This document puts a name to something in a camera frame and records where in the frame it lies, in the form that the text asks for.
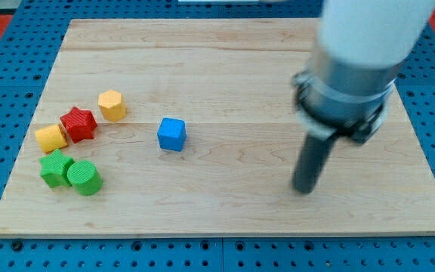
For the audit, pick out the blue cube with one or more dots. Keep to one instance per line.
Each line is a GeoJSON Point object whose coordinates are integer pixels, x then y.
{"type": "Point", "coordinates": [172, 134]}

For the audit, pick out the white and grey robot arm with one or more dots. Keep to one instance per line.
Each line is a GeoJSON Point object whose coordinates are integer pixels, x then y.
{"type": "Point", "coordinates": [359, 49]}

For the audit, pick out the light wooden board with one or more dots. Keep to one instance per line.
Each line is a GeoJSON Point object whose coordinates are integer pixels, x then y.
{"type": "Point", "coordinates": [230, 81]}

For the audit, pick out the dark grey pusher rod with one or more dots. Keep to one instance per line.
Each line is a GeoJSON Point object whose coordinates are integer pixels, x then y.
{"type": "Point", "coordinates": [312, 158]}

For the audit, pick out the yellow hexagonal block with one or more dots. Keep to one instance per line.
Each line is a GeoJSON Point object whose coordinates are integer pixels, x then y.
{"type": "Point", "coordinates": [112, 105]}

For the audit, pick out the red star block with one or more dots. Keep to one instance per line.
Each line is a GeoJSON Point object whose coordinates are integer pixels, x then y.
{"type": "Point", "coordinates": [79, 124]}

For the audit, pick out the green cylinder block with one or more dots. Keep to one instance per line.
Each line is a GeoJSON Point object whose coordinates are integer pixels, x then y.
{"type": "Point", "coordinates": [84, 177]}

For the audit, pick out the yellow cylinder block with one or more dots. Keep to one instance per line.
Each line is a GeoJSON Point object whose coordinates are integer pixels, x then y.
{"type": "Point", "coordinates": [50, 138]}

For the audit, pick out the green star block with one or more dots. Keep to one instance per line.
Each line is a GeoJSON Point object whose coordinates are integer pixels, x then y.
{"type": "Point", "coordinates": [54, 169]}

